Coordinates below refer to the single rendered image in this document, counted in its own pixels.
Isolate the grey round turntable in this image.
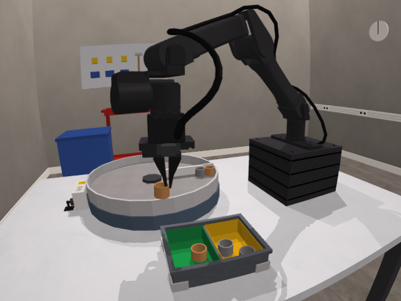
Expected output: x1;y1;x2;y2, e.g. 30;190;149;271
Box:
64;154;220;231

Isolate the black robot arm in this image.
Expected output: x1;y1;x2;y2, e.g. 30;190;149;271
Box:
110;9;323;157

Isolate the yellow bin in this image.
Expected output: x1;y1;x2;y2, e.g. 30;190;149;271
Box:
204;219;263;259

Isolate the grey metal bushing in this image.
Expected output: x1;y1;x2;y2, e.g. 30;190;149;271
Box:
239;246;256;255
195;167;205;177
218;239;234;257

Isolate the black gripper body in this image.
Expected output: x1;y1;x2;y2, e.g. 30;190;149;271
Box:
138;111;195;158

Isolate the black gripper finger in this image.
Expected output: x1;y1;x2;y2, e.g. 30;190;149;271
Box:
169;156;181;188
154;157;167;187

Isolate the bronze bushing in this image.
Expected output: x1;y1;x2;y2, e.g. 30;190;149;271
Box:
204;166;214;176
154;182;170;199
191;243;207;262

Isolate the dark grey divided bin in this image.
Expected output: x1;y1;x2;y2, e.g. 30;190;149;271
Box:
160;213;273;288

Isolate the green bin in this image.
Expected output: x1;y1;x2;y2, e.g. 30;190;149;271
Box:
165;225;220;268

